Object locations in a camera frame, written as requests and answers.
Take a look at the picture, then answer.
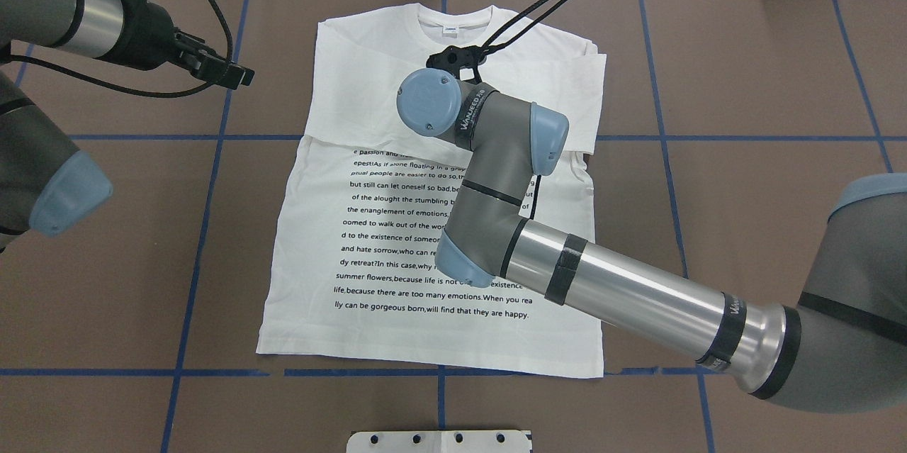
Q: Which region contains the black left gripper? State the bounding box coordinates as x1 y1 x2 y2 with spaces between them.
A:
117 3 255 90

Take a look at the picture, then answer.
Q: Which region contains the white long-sleeve printed shirt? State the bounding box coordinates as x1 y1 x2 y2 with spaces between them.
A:
256 4 604 379

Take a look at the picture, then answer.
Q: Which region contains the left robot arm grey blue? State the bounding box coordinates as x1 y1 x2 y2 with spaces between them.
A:
2 0 254 250

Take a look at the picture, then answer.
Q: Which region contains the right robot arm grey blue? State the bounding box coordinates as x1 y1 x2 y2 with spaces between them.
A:
396 68 906 413

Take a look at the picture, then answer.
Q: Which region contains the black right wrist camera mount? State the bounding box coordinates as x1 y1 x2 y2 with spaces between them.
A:
427 46 486 84

